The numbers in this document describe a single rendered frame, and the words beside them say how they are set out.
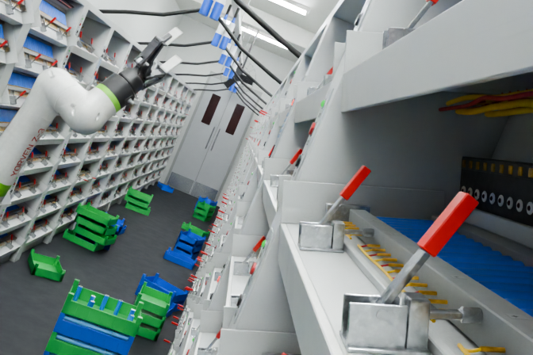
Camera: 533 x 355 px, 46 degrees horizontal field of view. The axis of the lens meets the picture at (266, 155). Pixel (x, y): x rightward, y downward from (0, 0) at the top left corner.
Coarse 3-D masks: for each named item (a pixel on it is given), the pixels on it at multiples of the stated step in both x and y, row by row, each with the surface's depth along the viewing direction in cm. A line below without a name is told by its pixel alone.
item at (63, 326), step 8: (64, 320) 243; (56, 328) 243; (64, 328) 243; (72, 328) 244; (80, 328) 244; (88, 328) 245; (72, 336) 244; (80, 336) 244; (88, 336) 245; (96, 336) 246; (104, 336) 246; (112, 336) 247; (96, 344) 246; (104, 344) 246; (112, 344) 247; (120, 344) 247; (128, 344) 248; (120, 352) 248
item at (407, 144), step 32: (384, 0) 74; (416, 0) 74; (448, 0) 74; (448, 96) 74; (320, 128) 74; (352, 128) 74; (384, 128) 74; (416, 128) 74; (448, 128) 74; (480, 128) 74; (320, 160) 74; (352, 160) 74; (384, 160) 74; (416, 160) 74; (448, 160) 74; (448, 192) 75; (256, 288) 74; (256, 320) 74; (288, 320) 74
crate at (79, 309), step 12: (72, 288) 260; (84, 288) 262; (72, 300) 258; (84, 300) 263; (96, 300) 264; (108, 300) 265; (72, 312) 243; (84, 312) 244; (96, 312) 245; (108, 312) 261; (120, 312) 266; (108, 324) 246; (120, 324) 247; (132, 324) 247; (132, 336) 248
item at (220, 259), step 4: (216, 256) 214; (220, 256) 214; (224, 256) 214; (228, 256) 214; (216, 260) 214; (220, 260) 214; (224, 260) 214; (216, 264) 214; (220, 264) 214; (216, 268) 214; (220, 268) 214; (212, 280) 196; (212, 284) 190; (216, 284) 190; (212, 288) 185; (212, 292) 181; (208, 296) 176; (204, 300) 154; (208, 300) 154; (204, 304) 154; (208, 304) 154; (204, 308) 154
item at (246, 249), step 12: (240, 240) 144; (252, 240) 144; (240, 252) 144; (252, 252) 126; (240, 264) 125; (252, 264) 126; (240, 276) 125; (228, 288) 114; (240, 288) 114; (228, 300) 106; (228, 312) 84; (228, 324) 84
